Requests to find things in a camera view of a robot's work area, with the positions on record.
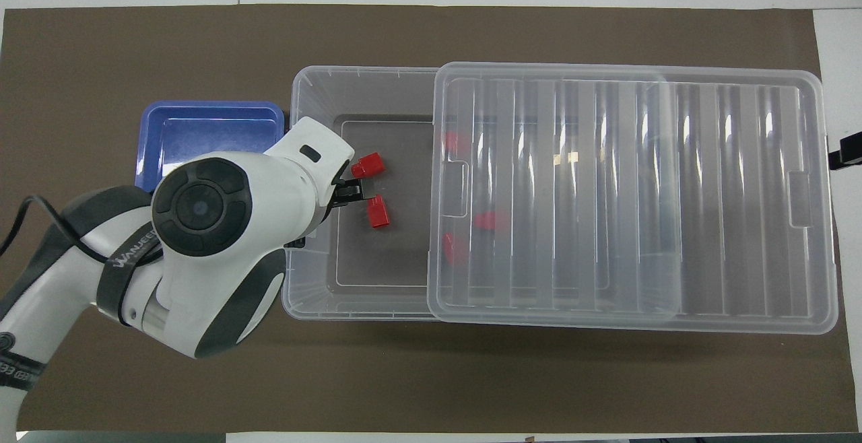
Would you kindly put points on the blue plastic tray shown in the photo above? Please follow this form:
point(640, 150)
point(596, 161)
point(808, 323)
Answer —
point(202, 133)

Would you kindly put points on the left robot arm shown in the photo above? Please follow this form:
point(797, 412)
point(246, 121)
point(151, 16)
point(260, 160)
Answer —
point(222, 275)

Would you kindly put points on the clear plastic storage box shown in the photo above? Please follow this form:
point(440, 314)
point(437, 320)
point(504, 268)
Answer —
point(377, 93)

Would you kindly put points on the black stand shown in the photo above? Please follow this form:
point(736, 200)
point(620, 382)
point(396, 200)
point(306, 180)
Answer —
point(847, 151)

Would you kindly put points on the red block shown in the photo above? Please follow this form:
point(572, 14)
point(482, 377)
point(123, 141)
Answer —
point(378, 212)
point(489, 221)
point(370, 165)
point(453, 141)
point(453, 248)

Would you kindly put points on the clear plastic box lid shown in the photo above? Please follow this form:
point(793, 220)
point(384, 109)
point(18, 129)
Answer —
point(741, 194)

